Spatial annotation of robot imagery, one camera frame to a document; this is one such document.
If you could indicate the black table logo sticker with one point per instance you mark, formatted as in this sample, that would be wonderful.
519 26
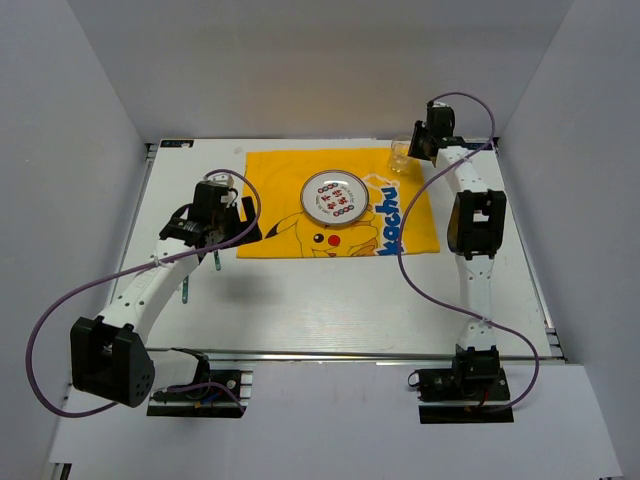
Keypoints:
483 146

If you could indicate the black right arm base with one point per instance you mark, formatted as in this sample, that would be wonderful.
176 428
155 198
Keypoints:
442 402

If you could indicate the metal fork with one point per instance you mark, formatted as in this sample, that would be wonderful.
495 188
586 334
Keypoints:
185 290

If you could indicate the round printed plate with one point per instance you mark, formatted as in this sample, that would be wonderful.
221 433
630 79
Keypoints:
334 198

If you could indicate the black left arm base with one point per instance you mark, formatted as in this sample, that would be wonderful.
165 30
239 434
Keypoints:
210 392

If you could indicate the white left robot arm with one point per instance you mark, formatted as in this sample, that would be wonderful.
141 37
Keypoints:
109 354

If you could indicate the metal knife teal handle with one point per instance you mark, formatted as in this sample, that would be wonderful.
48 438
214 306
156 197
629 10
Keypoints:
217 260

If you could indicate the yellow Pikachu cloth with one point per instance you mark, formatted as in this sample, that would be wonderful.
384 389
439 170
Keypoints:
288 232

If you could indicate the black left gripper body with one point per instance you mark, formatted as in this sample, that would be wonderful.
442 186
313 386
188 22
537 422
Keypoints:
228 224

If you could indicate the clear drinking glass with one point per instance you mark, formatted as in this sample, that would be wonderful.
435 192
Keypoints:
399 160

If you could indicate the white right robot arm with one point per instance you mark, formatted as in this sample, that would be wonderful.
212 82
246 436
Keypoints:
476 226

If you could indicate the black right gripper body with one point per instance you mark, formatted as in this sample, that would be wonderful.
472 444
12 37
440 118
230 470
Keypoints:
428 135

